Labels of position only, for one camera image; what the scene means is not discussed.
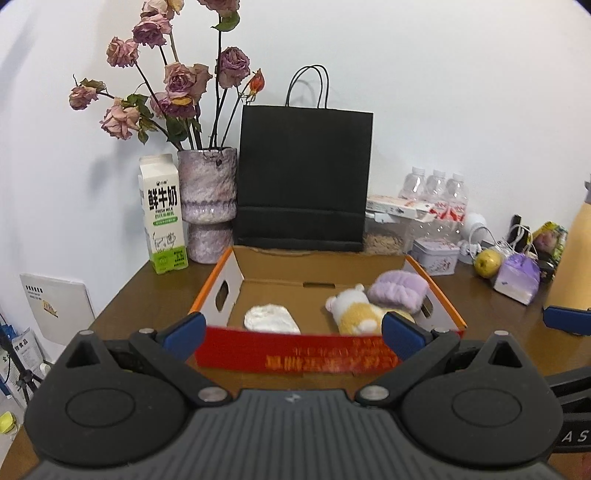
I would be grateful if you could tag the green apple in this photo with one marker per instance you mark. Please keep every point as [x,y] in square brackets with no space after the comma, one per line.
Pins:
[487,264]

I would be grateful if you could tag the black charger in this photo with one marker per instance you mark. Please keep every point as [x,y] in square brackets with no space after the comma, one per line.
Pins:
[515,228]

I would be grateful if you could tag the red cardboard box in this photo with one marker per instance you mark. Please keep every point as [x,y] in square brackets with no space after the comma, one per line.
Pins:
[286,353]

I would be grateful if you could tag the black lamp stand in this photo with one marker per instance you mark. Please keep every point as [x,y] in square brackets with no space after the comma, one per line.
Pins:
[21,381]

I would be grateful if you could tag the small yellow object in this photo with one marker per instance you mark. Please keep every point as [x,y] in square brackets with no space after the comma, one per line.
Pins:
[7,422]

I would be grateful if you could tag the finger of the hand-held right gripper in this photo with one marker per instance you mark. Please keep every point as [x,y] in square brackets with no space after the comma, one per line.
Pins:
[572,384]
[570,320]

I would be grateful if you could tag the green white milk carton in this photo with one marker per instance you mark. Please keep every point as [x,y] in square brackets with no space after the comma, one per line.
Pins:
[162,217]

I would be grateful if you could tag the purple tissue pack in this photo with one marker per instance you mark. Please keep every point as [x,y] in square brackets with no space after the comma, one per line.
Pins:
[517,279]

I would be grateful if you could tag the flat white box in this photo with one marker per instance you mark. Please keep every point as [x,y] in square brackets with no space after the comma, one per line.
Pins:
[395,205]

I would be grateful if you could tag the white paper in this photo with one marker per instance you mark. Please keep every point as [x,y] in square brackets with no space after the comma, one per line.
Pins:
[270,319]

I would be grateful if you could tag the white panel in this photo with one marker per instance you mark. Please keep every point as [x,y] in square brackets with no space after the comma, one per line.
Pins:
[55,307]

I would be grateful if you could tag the white tin box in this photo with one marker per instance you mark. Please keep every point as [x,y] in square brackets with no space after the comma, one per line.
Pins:
[435,256]

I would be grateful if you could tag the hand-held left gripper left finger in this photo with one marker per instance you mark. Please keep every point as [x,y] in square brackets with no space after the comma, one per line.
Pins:
[187,334]

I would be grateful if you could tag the purple marbled vase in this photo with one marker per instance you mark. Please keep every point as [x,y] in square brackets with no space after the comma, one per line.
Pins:
[207,198]

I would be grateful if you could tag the dried pink roses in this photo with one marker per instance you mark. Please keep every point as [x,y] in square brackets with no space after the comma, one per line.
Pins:
[180,87]

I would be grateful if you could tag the black paper bag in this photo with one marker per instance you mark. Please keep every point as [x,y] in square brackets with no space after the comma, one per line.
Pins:
[302,175]

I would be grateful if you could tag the round white device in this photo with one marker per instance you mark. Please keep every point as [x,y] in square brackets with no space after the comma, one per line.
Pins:
[474,224]

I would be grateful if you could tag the blue bag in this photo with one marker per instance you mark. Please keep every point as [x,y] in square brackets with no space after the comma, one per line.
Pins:
[21,350]

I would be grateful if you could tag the yellow plush toy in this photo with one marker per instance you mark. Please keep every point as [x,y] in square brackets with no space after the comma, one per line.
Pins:
[355,314]

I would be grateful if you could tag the clear grain container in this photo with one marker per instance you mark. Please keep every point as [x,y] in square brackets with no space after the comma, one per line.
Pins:
[385,235]

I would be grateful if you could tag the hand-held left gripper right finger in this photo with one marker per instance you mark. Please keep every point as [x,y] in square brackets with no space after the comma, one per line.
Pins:
[401,334]

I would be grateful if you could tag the yellow thermos jug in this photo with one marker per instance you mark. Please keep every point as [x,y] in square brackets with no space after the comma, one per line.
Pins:
[577,249]

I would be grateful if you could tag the colourful snack packet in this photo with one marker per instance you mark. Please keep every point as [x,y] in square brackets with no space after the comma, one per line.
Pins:
[549,240]

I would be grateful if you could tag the purple fluffy headband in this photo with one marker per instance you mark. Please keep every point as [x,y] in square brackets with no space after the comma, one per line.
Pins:
[399,290]

